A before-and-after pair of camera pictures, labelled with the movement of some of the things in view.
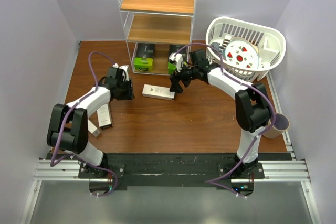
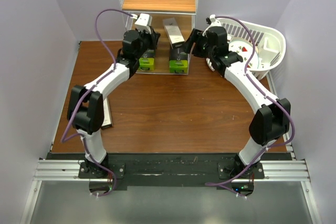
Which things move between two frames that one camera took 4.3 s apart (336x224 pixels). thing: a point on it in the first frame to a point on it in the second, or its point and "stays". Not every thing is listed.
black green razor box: x=145 y=54 stays
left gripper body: x=125 y=92 to x=147 y=40
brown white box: x=105 y=117 stays
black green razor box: x=174 y=49 stays
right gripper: x=175 y=87 to x=197 y=37
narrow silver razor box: x=157 y=92 to x=173 y=32
